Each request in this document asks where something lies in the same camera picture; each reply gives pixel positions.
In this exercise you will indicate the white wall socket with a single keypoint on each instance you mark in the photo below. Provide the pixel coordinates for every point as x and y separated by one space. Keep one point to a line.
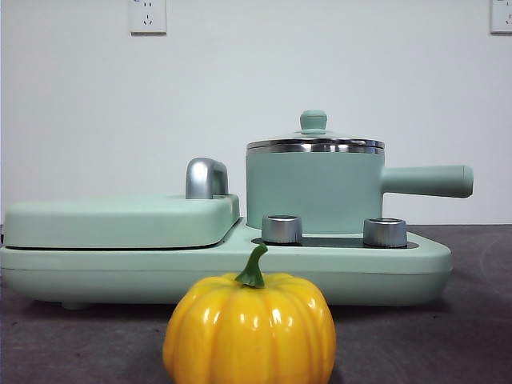
148 25
502 20

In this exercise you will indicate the yellow toy pumpkin green stem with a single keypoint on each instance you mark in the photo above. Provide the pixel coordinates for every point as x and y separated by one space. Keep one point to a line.
248 332

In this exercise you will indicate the silver control knob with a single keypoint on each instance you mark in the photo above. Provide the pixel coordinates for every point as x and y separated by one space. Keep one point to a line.
384 233
282 230

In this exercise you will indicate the mint green grill cover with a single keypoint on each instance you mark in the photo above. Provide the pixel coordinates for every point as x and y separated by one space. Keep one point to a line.
120 220

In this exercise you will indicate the glass lid green knob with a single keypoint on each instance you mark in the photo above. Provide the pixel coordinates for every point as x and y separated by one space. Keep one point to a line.
313 120

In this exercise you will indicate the mint green breakfast machine base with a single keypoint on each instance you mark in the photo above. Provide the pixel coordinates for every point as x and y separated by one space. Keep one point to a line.
120 276

